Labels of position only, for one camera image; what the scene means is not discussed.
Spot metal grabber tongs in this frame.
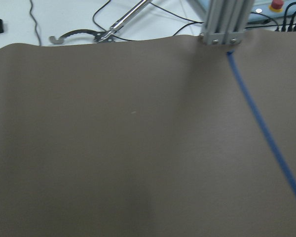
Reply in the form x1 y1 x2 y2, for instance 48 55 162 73
49 0 152 45

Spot brown paper table cover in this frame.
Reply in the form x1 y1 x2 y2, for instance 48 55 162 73
0 30 296 237

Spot aluminium frame post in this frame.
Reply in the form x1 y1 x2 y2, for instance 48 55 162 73
201 0 254 45

